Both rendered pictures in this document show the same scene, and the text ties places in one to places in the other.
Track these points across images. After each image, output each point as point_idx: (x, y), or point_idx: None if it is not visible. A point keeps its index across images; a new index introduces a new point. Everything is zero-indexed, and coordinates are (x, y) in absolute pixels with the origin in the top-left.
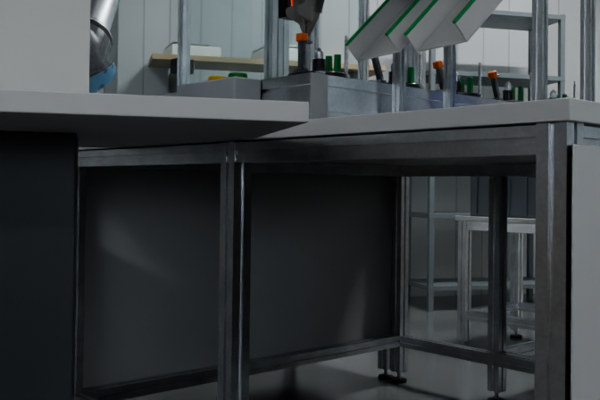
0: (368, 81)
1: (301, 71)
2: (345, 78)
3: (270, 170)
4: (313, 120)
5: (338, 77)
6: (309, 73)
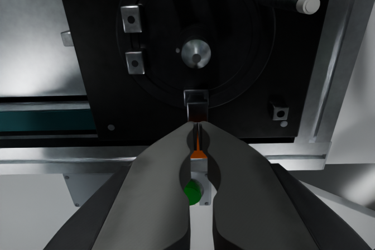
0: (359, 46)
1: (212, 107)
2: (341, 104)
3: None
4: (336, 163)
5: (336, 119)
6: (318, 168)
